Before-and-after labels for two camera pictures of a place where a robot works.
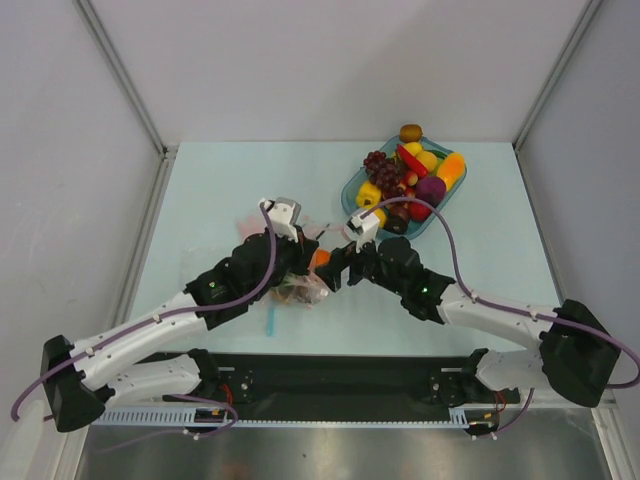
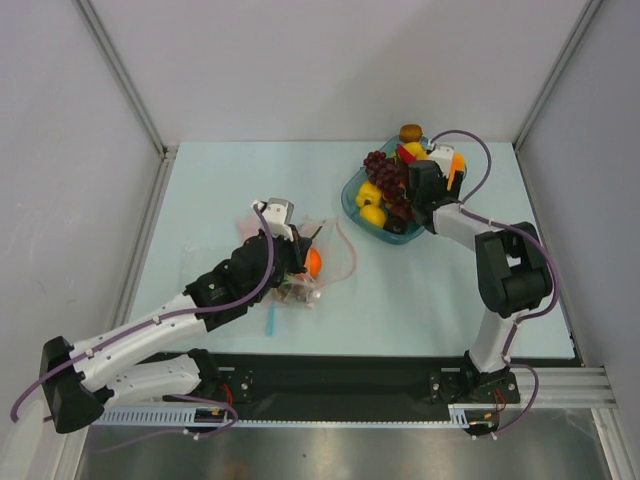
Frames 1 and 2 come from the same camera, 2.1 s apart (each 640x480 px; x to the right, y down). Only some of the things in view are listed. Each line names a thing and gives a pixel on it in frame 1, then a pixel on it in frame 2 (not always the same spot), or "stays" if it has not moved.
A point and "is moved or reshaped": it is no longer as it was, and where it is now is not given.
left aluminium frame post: x=109 y=49 stays
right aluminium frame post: x=552 y=81 stays
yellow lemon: x=427 y=159 stays
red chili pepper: x=413 y=163 stays
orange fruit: x=322 y=257 is moved or reshaped
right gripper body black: x=353 y=265 → x=417 y=195
